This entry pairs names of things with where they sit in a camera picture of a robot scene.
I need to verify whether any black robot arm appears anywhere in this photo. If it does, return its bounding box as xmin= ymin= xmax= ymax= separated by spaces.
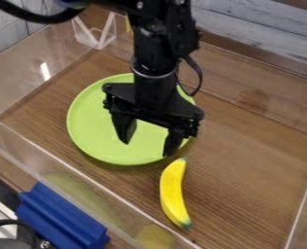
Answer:
xmin=0 ymin=0 xmax=205 ymax=157

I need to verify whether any clear acrylic corner bracket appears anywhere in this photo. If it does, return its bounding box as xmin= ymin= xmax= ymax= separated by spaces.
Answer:
xmin=73 ymin=12 xmax=118 ymax=51

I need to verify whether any green round plate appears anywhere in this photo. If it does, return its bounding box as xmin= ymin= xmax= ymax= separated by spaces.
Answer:
xmin=66 ymin=72 xmax=198 ymax=166

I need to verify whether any black cable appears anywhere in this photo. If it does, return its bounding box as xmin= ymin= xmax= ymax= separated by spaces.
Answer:
xmin=0 ymin=218 xmax=31 ymax=249

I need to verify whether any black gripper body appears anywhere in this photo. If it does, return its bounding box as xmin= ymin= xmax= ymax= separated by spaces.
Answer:
xmin=102 ymin=66 xmax=205 ymax=138

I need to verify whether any yellow toy banana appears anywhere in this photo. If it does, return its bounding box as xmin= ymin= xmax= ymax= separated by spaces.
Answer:
xmin=161 ymin=158 xmax=193 ymax=230

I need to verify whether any blue plastic block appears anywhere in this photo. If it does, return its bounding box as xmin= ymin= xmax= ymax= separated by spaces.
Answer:
xmin=17 ymin=182 xmax=111 ymax=249

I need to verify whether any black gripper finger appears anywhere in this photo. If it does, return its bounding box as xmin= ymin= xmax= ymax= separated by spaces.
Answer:
xmin=113 ymin=113 xmax=137 ymax=144
xmin=163 ymin=127 xmax=185 ymax=157

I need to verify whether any clear acrylic enclosure wall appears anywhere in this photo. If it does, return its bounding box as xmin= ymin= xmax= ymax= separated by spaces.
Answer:
xmin=0 ymin=11 xmax=307 ymax=249

